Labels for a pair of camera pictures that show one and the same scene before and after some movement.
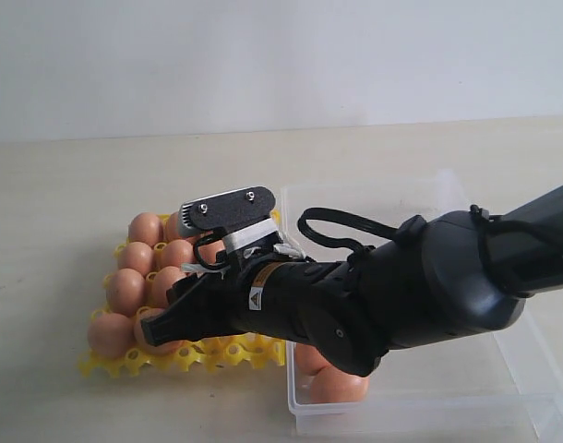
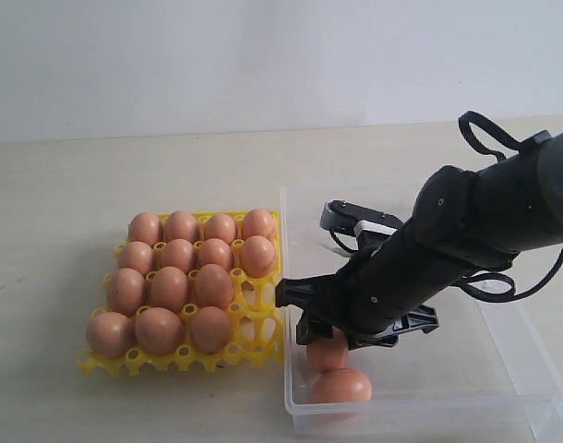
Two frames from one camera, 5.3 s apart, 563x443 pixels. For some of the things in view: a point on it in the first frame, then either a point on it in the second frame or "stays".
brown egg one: (146, 227) stays
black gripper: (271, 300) to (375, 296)
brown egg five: (112, 335) stays
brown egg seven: (125, 291) stays
